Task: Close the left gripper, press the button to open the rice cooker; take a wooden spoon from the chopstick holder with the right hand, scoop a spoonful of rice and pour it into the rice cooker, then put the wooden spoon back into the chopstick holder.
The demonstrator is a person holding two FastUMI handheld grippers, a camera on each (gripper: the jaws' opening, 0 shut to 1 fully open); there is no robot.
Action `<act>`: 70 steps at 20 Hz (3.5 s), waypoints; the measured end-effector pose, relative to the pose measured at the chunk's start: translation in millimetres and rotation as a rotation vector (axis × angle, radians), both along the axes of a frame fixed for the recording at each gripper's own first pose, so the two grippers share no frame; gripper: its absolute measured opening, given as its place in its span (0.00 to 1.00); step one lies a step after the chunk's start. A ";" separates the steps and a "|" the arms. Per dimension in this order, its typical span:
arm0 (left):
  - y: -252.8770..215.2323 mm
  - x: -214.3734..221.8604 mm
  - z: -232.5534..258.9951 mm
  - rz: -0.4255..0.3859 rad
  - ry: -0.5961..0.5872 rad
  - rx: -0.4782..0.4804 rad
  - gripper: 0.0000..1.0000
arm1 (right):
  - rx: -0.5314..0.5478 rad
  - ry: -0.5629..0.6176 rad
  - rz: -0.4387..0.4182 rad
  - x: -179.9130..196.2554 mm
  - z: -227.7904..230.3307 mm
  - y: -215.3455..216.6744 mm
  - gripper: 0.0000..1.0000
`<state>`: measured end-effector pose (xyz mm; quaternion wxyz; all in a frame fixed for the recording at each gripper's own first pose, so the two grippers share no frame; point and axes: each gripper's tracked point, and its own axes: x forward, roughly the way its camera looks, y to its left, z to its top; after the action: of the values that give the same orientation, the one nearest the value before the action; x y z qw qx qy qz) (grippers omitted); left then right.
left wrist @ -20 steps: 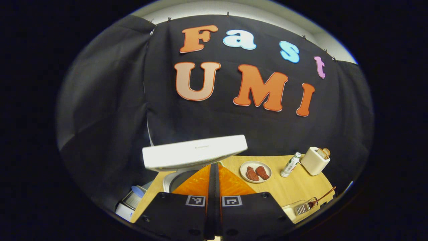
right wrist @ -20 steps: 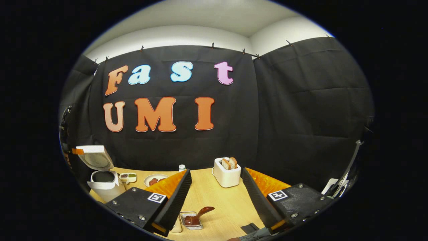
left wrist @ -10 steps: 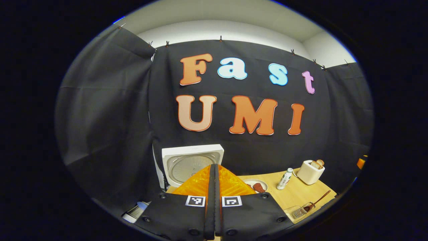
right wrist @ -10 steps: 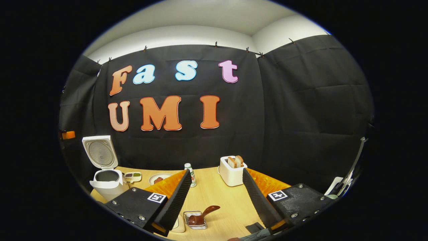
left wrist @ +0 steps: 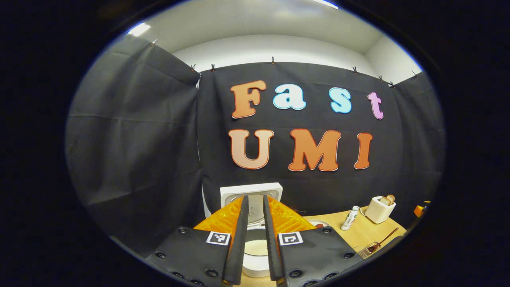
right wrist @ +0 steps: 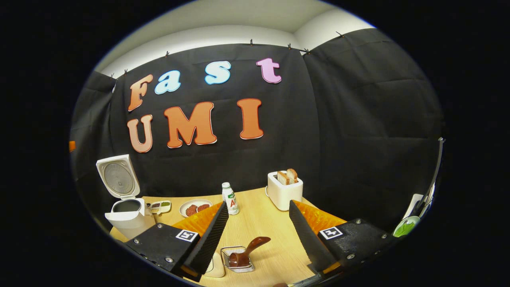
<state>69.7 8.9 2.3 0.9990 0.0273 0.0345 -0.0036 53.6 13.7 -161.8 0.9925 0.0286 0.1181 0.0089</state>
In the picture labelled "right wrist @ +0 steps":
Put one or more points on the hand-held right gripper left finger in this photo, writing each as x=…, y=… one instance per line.
x=211, y=239

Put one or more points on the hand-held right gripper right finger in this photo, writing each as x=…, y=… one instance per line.
x=308, y=239

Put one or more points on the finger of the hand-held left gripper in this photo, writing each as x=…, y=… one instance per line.
x=72, y=146

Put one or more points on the white rice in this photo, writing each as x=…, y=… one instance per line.
x=215, y=268

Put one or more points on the brown wooden spoon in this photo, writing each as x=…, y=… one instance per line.
x=257, y=242

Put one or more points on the white rice cooker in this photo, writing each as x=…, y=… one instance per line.
x=127, y=223

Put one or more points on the brown meat patty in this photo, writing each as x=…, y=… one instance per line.
x=191, y=210
x=203, y=207

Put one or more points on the clear plastic tray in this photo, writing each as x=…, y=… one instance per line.
x=218, y=272

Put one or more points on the white round plate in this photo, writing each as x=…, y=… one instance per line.
x=183, y=207

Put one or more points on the white drink bottle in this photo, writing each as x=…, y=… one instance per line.
x=231, y=201

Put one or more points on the white toaster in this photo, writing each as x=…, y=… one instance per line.
x=283, y=196

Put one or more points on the small sectioned white dish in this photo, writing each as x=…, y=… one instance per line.
x=161, y=206

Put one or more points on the toasted bread slice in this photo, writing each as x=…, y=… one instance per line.
x=292, y=175
x=283, y=178

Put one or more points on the green and white object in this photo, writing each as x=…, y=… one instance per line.
x=406, y=227

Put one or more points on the white flat object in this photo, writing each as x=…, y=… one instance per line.
x=412, y=205

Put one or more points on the black backdrop cloth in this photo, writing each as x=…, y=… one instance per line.
x=338, y=119

